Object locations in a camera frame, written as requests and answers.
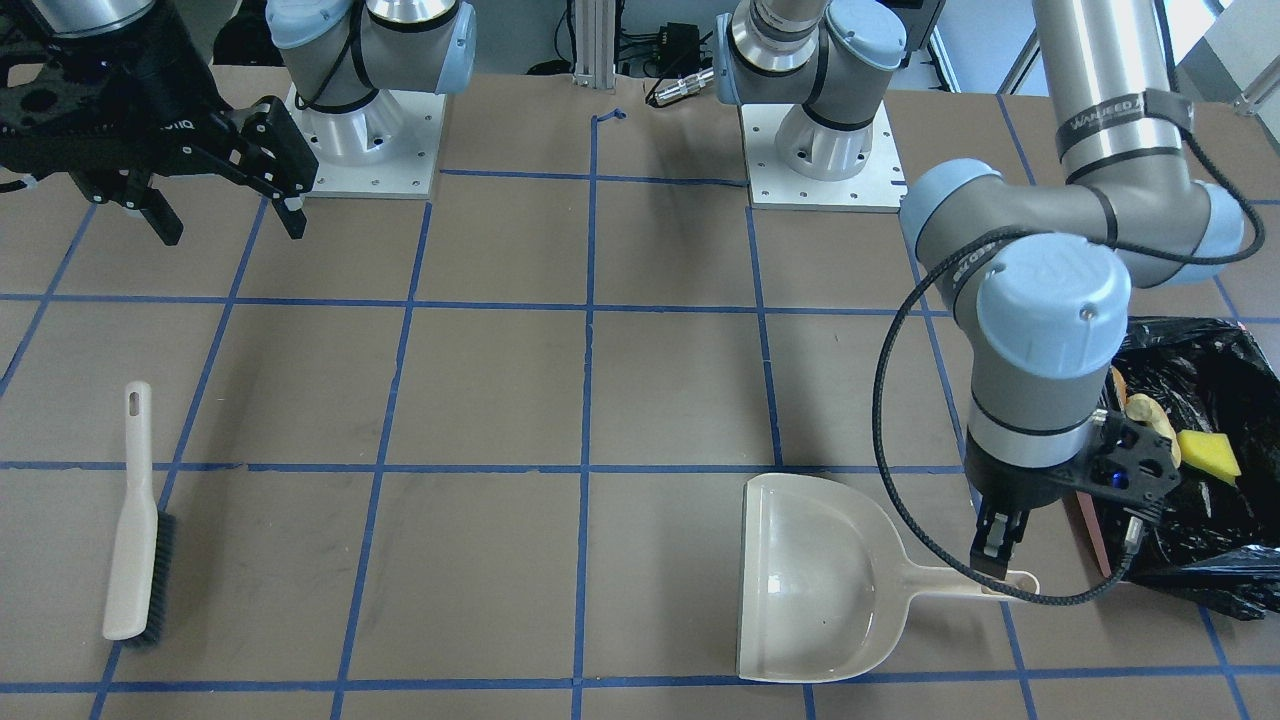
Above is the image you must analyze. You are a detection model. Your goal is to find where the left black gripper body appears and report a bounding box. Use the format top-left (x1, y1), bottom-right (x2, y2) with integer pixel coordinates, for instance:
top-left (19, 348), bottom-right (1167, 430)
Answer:
top-left (965, 410), bottom-right (1181, 524)

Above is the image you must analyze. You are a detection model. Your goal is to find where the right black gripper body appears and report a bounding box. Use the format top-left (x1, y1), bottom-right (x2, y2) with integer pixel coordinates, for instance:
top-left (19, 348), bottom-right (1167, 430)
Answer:
top-left (3, 1), bottom-right (236, 201)

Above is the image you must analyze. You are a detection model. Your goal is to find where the twisted bread piece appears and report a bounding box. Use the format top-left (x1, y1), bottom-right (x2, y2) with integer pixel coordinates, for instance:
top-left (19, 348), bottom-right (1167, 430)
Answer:
top-left (1110, 365), bottom-right (1181, 468)

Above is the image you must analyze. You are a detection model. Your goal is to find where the yellow sponge piece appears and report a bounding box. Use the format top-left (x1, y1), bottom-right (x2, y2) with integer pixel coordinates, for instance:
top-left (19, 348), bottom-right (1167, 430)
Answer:
top-left (1178, 430), bottom-right (1242, 487)

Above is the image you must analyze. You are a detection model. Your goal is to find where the beige plastic dustpan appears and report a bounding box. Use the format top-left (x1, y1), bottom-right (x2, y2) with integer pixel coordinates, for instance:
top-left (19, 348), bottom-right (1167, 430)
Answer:
top-left (736, 473), bottom-right (1004, 684)

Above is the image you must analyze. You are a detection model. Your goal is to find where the white hand brush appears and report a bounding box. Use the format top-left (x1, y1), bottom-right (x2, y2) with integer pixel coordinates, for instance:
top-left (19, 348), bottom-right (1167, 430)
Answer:
top-left (102, 380), bottom-right (177, 647)

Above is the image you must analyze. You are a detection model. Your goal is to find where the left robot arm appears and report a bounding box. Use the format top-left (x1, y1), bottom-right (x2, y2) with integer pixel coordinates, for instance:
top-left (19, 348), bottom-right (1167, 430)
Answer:
top-left (872, 1), bottom-right (1265, 592)

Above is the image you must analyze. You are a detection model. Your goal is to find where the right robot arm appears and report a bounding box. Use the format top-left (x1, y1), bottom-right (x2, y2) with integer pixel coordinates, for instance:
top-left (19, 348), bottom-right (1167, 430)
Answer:
top-left (1, 1), bottom-right (477, 246)

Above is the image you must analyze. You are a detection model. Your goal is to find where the pink bin with black bag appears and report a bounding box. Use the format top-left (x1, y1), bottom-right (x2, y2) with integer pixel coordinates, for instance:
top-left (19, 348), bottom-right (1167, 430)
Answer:
top-left (1105, 316), bottom-right (1279, 621)

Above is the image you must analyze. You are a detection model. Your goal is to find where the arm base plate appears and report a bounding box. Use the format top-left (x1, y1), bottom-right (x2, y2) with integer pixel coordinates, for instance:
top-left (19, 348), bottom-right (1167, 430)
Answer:
top-left (740, 104), bottom-right (908, 213)
top-left (285, 87), bottom-right (449, 200)

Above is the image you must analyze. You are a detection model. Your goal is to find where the aluminium frame post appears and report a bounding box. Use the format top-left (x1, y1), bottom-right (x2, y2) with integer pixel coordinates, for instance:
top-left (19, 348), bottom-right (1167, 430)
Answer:
top-left (570, 0), bottom-right (620, 94)

